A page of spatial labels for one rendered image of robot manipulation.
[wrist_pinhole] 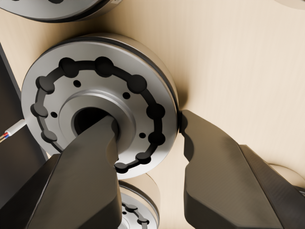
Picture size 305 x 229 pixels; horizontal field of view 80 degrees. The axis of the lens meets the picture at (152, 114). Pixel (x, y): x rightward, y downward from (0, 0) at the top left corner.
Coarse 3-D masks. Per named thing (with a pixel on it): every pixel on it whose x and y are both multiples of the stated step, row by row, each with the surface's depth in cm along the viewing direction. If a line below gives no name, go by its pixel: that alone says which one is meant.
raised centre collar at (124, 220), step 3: (123, 219) 16; (126, 219) 17; (123, 222) 16; (126, 222) 17; (120, 225) 16; (123, 225) 16; (126, 225) 16; (129, 225) 17; (120, 228) 16; (123, 228) 16; (126, 228) 16; (129, 228) 17
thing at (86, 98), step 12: (72, 96) 11; (84, 96) 10; (96, 96) 10; (108, 96) 10; (72, 108) 11; (84, 108) 11; (108, 108) 11; (120, 108) 10; (60, 120) 11; (72, 120) 11; (120, 120) 11; (132, 120) 11; (72, 132) 12; (120, 132) 11; (132, 132) 11; (120, 144) 12
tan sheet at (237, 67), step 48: (144, 0) 11; (192, 0) 11; (240, 0) 11; (48, 48) 13; (192, 48) 12; (240, 48) 12; (288, 48) 12; (192, 96) 14; (240, 96) 13; (288, 96) 13; (288, 144) 15
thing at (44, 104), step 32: (32, 64) 10; (64, 64) 10; (96, 64) 10; (128, 64) 10; (32, 96) 11; (64, 96) 11; (128, 96) 11; (160, 96) 10; (32, 128) 12; (160, 128) 12; (128, 160) 13; (160, 160) 13
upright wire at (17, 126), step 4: (20, 120) 12; (24, 120) 12; (16, 124) 12; (20, 124) 12; (24, 124) 12; (12, 128) 12; (16, 128) 12; (8, 132) 11; (12, 132) 12; (0, 136) 11; (8, 136) 11; (0, 140) 11
